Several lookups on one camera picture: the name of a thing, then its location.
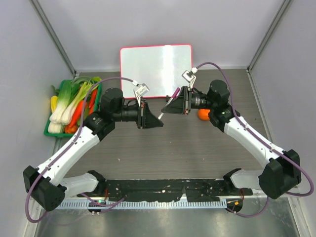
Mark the orange tangerine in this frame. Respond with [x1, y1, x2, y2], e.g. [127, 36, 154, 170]
[197, 109, 210, 121]

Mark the pink framed whiteboard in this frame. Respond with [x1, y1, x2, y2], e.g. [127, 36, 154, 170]
[120, 44, 193, 98]

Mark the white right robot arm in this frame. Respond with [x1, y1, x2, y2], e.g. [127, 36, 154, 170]
[161, 80, 301, 199]

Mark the green white bok choy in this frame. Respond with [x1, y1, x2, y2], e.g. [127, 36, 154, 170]
[49, 80, 72, 123]

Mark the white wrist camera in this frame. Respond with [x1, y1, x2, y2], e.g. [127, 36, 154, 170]
[133, 83, 150, 103]
[182, 67, 198, 89]

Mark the orange toy carrot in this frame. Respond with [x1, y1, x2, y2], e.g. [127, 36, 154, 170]
[69, 100, 86, 127]

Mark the green white leek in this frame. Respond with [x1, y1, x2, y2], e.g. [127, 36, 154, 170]
[61, 82, 93, 125]

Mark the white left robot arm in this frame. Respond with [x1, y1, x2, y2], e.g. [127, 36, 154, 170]
[23, 88, 163, 212]

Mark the white slotted cable duct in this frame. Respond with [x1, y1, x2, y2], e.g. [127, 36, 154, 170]
[56, 198, 227, 210]

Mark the white marker pen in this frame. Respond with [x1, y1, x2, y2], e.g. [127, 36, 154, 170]
[158, 96, 174, 120]

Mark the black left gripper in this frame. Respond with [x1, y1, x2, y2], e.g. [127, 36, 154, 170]
[113, 98, 163, 129]

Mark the green plastic tray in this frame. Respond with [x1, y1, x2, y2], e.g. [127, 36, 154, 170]
[43, 76, 102, 138]

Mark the red toy chili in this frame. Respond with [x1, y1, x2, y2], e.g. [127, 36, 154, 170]
[88, 89, 98, 113]

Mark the magenta marker cap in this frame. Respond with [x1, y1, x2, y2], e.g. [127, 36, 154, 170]
[172, 88, 180, 98]

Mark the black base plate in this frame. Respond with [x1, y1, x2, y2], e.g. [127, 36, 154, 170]
[87, 179, 253, 202]

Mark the green leaf vegetable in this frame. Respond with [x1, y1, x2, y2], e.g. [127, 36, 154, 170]
[76, 107, 89, 130]

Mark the yellow toy pepper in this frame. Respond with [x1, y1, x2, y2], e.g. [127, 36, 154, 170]
[50, 95, 58, 113]

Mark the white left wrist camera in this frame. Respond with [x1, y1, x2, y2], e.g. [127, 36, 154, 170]
[133, 83, 150, 103]

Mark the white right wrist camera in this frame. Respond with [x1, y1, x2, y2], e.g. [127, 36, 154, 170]
[182, 67, 198, 89]

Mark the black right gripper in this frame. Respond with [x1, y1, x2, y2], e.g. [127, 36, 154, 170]
[162, 86, 216, 115]

